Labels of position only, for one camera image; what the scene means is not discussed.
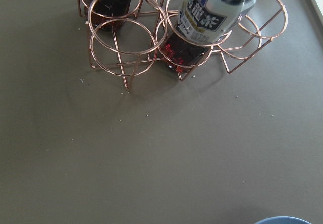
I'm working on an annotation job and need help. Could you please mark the blue plate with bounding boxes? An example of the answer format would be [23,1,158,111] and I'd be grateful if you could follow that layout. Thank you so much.
[255,216,310,224]

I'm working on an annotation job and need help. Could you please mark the tea bottle top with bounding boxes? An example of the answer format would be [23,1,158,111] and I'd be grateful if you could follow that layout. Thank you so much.
[90,0,131,31]

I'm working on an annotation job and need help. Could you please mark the tea bottle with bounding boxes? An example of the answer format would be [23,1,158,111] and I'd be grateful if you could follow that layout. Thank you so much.
[161,0,256,73]
[90,0,131,31]

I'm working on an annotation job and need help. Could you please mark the tea bottle lower left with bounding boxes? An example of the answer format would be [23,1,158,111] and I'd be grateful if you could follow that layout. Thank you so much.
[161,0,256,73]

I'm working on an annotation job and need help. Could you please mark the copper wire bottle rack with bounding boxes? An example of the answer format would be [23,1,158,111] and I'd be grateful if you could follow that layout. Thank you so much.
[77,0,288,90]

